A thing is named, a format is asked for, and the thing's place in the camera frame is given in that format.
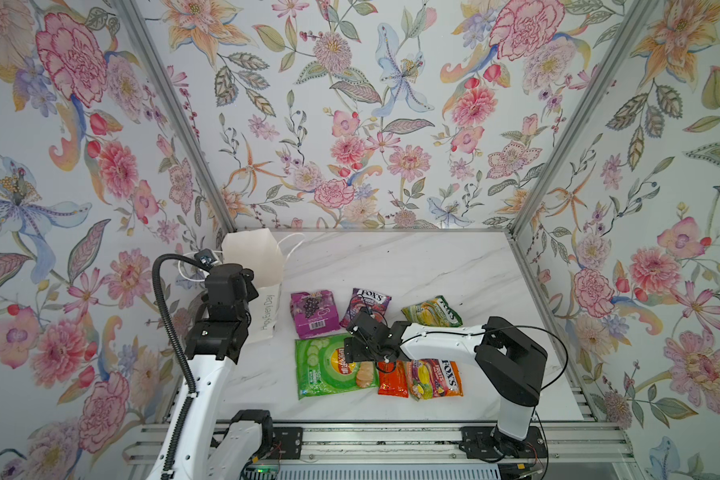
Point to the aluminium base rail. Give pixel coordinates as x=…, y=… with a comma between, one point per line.
x=441, y=442

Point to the purple grape snack pack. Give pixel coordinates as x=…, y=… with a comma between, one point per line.
x=314, y=313

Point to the red snack packet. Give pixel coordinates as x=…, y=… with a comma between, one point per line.
x=392, y=379

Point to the white paper gift bag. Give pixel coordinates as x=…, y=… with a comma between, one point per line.
x=267, y=257

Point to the purple Fox's candy bag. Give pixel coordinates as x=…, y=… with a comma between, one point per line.
x=373, y=303

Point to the aluminium corner post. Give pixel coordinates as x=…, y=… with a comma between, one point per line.
x=138, y=32
x=634, y=20

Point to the green yellow Fox's candy bag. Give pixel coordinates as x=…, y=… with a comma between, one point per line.
x=435, y=312

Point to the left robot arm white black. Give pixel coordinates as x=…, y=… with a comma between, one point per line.
x=207, y=358

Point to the left aluminium corner post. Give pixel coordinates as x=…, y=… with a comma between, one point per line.
x=138, y=32

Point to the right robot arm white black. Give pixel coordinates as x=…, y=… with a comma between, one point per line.
x=512, y=361

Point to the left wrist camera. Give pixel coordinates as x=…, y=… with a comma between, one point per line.
x=206, y=258

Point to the multicolour Fox's candy bag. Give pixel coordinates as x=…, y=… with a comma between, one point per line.
x=430, y=379

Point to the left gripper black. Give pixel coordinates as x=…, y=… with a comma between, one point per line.
x=231, y=288

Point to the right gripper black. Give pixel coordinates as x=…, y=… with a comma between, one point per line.
x=360, y=339

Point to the right aluminium corner post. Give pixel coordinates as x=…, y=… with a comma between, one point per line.
x=634, y=20

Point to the green Lays chips bag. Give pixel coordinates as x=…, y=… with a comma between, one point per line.
x=322, y=368

